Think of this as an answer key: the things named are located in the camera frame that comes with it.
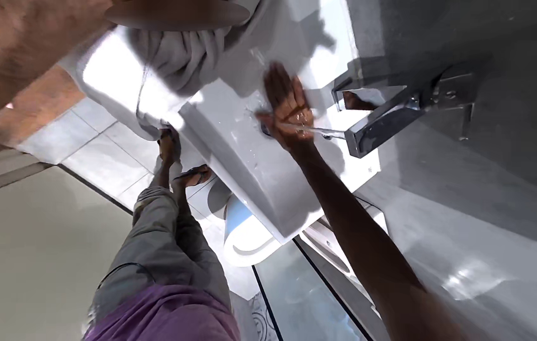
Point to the person's right hand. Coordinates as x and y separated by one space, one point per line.
292 111

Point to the person's right fingers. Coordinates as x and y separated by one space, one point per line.
278 86

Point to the person's right thumb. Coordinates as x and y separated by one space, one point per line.
265 117

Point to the person's left forearm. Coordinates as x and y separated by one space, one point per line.
8 61

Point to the person's right forearm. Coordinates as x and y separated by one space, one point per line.
360 222

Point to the white sink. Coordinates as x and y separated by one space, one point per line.
249 142

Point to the chrome tap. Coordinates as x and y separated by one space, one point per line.
386 128

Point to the white plastic rack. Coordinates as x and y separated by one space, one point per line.
318 239

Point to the white cloth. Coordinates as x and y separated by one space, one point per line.
112 85

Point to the person's legs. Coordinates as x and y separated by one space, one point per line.
154 241

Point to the glass panel black edges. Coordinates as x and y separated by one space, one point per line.
306 289

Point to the person's body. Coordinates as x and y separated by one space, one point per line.
169 317

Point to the cream door frame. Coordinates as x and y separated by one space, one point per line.
3 173

